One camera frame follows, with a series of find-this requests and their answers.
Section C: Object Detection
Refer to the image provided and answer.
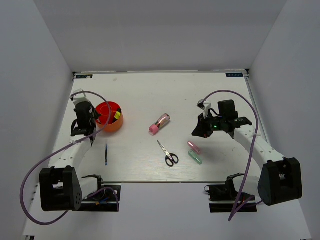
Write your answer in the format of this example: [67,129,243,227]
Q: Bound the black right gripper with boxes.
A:
[192,111,226,139]

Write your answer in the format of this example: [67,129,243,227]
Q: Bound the green gel pen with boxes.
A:
[106,102,113,125]

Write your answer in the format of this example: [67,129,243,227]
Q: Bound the yellow cap black highlighter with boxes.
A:
[113,108,122,123]

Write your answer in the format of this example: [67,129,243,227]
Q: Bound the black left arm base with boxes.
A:
[78,184,122,213]

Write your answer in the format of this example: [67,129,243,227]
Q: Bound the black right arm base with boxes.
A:
[203,184,258,214]

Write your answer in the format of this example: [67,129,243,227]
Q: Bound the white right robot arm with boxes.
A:
[192,100,303,206]

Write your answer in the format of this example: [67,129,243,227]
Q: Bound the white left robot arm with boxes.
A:
[39,100,106,212]

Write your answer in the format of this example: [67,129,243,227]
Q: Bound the pink correction tape case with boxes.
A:
[187,141,201,155]

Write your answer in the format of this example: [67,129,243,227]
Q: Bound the orange round pen holder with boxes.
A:
[95,101,124,133]

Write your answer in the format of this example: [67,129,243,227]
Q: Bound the green correction tape case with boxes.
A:
[188,149,203,165]

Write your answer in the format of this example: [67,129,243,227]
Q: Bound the left corner label sticker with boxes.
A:
[75,74,93,79]

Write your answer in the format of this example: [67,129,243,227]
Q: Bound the corner label sticker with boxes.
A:
[75,74,93,79]
[225,73,244,78]

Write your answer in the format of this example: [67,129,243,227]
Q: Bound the pink cylindrical pencil case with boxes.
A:
[148,113,171,136]

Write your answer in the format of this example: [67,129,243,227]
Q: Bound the blue gel pen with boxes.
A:
[104,143,108,166]

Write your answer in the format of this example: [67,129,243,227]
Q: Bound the right corner label sticker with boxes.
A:
[225,73,244,78]

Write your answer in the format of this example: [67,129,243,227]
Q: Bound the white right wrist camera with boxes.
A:
[197,99,211,119]

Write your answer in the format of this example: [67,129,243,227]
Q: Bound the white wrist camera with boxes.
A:
[69,88,91,107]
[197,99,211,119]

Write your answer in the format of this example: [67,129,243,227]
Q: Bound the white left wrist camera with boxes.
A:
[69,88,91,107]

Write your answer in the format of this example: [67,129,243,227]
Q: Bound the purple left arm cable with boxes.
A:
[19,90,120,224]

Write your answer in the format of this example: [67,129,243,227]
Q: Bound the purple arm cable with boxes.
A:
[202,89,261,222]
[19,90,120,224]

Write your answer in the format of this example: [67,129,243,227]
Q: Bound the black handled scissors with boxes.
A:
[157,140,179,168]

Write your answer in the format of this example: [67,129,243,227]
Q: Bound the aluminium table edge rail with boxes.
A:
[244,68,269,143]

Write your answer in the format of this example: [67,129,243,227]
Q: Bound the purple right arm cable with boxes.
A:
[202,89,261,222]

